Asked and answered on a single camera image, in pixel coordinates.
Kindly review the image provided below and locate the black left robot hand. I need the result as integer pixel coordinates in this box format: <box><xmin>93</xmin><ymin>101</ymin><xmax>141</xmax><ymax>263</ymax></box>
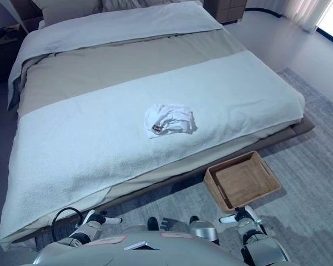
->
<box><xmin>82</xmin><ymin>210</ymin><xmax>123</xmax><ymax>228</ymax></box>

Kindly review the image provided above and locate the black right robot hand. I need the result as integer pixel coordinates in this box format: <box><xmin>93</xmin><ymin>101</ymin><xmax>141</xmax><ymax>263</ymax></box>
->
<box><xmin>219</xmin><ymin>206</ymin><xmax>258</xmax><ymax>226</ymax></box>

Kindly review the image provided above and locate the white printed garment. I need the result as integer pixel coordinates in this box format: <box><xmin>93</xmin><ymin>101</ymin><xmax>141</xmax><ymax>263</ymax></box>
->
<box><xmin>144</xmin><ymin>103</ymin><xmax>198</xmax><ymax>139</ymax></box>

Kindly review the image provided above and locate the wooden storage basket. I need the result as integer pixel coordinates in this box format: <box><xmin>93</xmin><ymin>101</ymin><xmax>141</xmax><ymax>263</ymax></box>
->
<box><xmin>203</xmin><ymin>150</ymin><xmax>282</xmax><ymax>214</ymax></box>

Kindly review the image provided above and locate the bed with white blanket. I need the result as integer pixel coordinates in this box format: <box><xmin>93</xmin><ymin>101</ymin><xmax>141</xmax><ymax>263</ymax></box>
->
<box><xmin>0</xmin><ymin>50</ymin><xmax>306</xmax><ymax>242</ymax></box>

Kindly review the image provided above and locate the light blue bed sheet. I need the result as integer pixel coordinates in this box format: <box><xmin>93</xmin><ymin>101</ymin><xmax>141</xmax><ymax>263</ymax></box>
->
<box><xmin>7</xmin><ymin>1</ymin><xmax>224</xmax><ymax>111</ymax></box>

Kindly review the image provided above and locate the right robot leg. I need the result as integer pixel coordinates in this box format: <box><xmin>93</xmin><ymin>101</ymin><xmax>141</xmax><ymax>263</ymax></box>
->
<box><xmin>188</xmin><ymin>216</ymin><xmax>220</xmax><ymax>246</ymax></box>

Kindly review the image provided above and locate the robot leg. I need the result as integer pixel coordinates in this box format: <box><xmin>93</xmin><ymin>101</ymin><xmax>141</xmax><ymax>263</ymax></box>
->
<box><xmin>188</xmin><ymin>216</ymin><xmax>220</xmax><ymax>246</ymax></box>
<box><xmin>147</xmin><ymin>217</ymin><xmax>168</xmax><ymax>232</ymax></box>

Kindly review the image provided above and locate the left robot leg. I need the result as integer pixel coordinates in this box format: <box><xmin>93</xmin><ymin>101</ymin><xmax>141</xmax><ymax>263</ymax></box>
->
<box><xmin>147</xmin><ymin>217</ymin><xmax>168</xmax><ymax>232</ymax></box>

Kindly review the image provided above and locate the silver robot torso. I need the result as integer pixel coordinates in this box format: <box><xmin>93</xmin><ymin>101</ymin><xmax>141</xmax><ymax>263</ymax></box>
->
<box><xmin>32</xmin><ymin>231</ymin><xmax>246</xmax><ymax>266</ymax></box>

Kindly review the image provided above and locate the grey striped rug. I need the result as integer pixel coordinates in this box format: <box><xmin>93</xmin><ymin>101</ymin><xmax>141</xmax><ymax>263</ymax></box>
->
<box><xmin>41</xmin><ymin>68</ymin><xmax>333</xmax><ymax>266</ymax></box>

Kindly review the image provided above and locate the beige duvet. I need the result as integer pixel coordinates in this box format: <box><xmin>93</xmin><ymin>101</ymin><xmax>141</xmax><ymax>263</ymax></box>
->
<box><xmin>16</xmin><ymin>28</ymin><xmax>246</xmax><ymax>119</ymax></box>

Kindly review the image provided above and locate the dark bedside table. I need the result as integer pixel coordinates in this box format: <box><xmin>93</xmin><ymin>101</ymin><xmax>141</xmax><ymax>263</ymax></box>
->
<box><xmin>0</xmin><ymin>22</ymin><xmax>24</xmax><ymax>89</ymax></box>

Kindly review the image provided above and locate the brown wooden dresser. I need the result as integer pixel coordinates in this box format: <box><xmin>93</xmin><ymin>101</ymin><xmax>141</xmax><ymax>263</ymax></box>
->
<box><xmin>204</xmin><ymin>0</ymin><xmax>244</xmax><ymax>24</ymax></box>

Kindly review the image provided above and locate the plain grey pillow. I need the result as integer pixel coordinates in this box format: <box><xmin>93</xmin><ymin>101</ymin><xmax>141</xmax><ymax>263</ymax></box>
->
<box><xmin>30</xmin><ymin>0</ymin><xmax>103</xmax><ymax>28</ymax></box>

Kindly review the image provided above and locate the white sheer curtain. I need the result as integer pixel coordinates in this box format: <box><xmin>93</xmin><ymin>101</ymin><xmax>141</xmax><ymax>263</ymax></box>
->
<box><xmin>281</xmin><ymin>0</ymin><xmax>329</xmax><ymax>32</ymax></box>

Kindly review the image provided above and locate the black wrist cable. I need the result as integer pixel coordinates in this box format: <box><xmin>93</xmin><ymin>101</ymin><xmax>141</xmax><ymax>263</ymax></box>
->
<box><xmin>51</xmin><ymin>207</ymin><xmax>83</xmax><ymax>236</ymax></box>

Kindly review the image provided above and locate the brown bed frame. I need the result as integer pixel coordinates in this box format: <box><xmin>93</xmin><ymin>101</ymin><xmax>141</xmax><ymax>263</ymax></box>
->
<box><xmin>30</xmin><ymin>119</ymin><xmax>316</xmax><ymax>244</ymax></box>

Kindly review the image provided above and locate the black floor cable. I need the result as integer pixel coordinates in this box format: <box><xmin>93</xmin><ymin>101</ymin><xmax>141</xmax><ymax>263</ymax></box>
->
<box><xmin>244</xmin><ymin>7</ymin><xmax>281</xmax><ymax>18</ymax></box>

